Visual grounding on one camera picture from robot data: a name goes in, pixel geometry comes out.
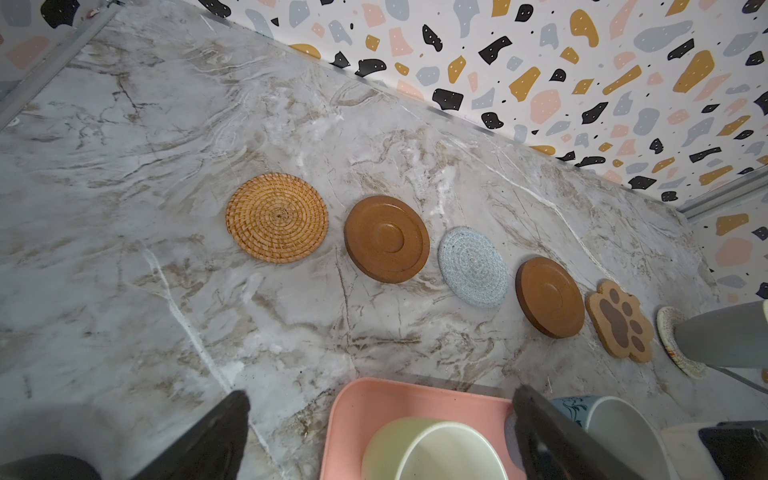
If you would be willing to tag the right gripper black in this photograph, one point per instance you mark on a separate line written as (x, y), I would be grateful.
(739, 449)

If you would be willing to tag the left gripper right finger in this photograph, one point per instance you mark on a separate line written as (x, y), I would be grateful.
(578, 454)

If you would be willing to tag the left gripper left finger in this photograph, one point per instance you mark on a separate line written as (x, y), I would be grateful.
(211, 449)

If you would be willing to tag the blue mug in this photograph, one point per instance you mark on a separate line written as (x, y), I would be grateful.
(622, 430)

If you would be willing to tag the grey mug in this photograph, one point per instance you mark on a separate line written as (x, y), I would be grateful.
(735, 336)

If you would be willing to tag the cork paw coaster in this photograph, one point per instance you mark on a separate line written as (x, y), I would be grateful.
(622, 328)

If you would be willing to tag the green mug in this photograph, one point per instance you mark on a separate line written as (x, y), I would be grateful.
(425, 448)

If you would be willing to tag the light brown wooden coaster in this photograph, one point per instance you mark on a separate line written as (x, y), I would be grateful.
(550, 298)

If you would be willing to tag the multicolour woven coaster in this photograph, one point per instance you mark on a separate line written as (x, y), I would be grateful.
(667, 319)

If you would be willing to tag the light blue woven coaster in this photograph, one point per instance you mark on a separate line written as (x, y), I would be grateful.
(473, 268)

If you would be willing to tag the brown rattan woven coaster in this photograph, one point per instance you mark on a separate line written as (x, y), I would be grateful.
(277, 218)

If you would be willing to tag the dark brown wooden coaster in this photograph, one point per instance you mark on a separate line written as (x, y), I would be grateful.
(386, 239)

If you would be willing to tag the pink tray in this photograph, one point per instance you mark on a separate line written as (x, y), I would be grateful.
(367, 404)

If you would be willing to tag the black tape roll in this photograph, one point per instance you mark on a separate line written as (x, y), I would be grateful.
(49, 467)

